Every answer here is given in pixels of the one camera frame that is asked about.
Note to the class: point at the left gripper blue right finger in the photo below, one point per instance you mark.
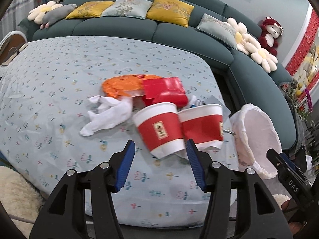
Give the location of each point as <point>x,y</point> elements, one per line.
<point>196,166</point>

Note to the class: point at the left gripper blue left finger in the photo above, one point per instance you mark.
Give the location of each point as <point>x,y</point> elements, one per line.
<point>125,161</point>

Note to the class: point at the red paper cup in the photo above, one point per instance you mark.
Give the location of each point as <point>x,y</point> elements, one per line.
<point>160,129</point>
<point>204,125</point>

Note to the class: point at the white tissue sheet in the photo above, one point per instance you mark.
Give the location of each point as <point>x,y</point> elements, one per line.
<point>174,154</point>

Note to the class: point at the white glove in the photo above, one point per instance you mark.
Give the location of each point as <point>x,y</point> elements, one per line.
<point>110,113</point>

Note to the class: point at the grey drawstring pouch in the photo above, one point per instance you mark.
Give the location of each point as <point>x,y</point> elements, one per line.
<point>214,100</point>

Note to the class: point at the red paper box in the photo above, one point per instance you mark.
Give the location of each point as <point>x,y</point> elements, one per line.
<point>164,90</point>

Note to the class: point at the orange plastic bag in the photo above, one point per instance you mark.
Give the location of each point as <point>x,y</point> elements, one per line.
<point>122,85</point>

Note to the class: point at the blue glove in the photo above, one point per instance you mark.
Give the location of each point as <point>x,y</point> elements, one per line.
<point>195,103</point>

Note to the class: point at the white lined trash bin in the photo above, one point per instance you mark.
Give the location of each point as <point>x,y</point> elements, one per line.
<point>254,135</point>

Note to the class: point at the potted flower arrangement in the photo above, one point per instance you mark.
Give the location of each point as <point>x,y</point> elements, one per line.
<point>304,112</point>

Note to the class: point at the floral light blue tablecloth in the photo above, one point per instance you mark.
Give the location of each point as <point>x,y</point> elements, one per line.
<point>45,95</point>

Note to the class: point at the daisy flower pillow lower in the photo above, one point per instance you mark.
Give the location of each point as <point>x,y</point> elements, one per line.
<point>262,57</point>

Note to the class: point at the daisy flower pillow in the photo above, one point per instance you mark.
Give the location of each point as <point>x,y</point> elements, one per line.
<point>242,36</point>
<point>262,57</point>

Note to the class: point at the dark green sectional sofa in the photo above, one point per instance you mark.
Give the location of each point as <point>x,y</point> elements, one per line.
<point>235,72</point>

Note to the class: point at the daisy flower pillow upper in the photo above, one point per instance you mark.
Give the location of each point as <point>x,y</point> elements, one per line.
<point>242,36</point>

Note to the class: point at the light green cushion right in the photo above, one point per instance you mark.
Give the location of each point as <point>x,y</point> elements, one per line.
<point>218,29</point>

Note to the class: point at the light green cushion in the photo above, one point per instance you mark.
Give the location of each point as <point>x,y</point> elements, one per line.
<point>128,8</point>
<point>218,29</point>

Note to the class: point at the red monkey plush toy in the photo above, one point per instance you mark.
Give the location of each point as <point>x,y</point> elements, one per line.
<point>271,32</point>

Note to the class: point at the yellow cushion centre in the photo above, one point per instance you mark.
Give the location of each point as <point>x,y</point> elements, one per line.
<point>170,11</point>

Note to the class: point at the yellow cushion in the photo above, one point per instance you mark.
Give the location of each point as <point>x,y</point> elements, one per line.
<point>170,11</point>
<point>89,10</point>

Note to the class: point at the light green cushion left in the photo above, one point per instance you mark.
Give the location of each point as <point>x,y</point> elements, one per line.
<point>128,8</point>

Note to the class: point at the yellow cushion left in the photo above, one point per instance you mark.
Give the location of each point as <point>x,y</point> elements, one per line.
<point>89,10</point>

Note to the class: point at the grey mouse plush toy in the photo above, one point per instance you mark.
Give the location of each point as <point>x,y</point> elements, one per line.
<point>56,15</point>

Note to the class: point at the daisy pillow far left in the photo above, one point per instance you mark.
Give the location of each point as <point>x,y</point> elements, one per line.
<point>38,13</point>

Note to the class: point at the wooden chair white frame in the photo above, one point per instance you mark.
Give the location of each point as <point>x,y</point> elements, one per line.
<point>11,45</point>

